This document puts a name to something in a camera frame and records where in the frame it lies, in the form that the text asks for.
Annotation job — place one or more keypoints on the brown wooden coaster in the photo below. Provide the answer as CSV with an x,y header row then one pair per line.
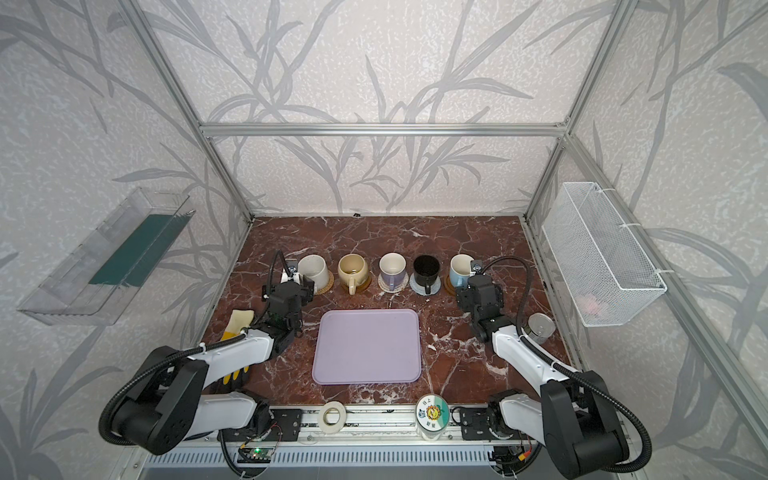
x,y
360,288

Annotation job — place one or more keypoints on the clear plastic wall bin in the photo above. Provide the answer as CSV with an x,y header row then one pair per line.
x,y
96,282

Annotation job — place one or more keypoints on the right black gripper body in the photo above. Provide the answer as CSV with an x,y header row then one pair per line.
x,y
464,295

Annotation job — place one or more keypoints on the woven cork coaster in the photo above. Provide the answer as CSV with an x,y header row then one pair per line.
x,y
329,285

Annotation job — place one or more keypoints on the grey round coaster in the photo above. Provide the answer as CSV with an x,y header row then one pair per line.
x,y
421,290

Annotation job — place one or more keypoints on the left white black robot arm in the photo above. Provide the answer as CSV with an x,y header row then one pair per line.
x,y
163,404

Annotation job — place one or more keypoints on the white wire mesh basket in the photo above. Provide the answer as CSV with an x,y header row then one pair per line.
x,y
597,253

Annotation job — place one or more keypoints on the black mug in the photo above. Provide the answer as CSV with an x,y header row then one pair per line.
x,y
426,269

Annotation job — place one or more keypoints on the amber brown coaster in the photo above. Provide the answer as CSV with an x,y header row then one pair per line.
x,y
450,289

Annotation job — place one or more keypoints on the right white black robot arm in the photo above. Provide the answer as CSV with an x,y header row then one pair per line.
x,y
582,426

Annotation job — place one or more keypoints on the white mug blue handle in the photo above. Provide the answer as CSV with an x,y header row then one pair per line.
x,y
460,270

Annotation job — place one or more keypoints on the beige mug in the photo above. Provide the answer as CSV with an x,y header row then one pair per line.
x,y
353,270

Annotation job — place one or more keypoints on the white tape roll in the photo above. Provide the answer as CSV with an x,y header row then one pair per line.
x,y
332,417

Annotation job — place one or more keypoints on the small clear cup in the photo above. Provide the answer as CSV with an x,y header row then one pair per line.
x,y
540,327

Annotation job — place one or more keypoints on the beige spiral woven coaster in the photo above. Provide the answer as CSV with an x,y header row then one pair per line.
x,y
387,288

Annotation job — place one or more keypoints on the lavender plastic tray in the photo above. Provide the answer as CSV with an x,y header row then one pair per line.
x,y
368,346

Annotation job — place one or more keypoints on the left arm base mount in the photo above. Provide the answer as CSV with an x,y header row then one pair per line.
x,y
283,425

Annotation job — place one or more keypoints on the yellow work glove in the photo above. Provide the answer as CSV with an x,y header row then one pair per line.
x,y
239,319

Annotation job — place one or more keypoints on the round lidded container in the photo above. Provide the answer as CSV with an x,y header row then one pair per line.
x,y
432,415

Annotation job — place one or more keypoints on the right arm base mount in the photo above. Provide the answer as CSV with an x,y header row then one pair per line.
x,y
486,423

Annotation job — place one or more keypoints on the pink object in basket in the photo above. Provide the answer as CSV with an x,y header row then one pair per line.
x,y
590,305

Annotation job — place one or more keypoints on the aluminium front rail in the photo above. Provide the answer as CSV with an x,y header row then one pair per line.
x,y
396,425

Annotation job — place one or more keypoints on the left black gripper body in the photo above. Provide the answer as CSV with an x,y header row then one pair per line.
x,y
304,295

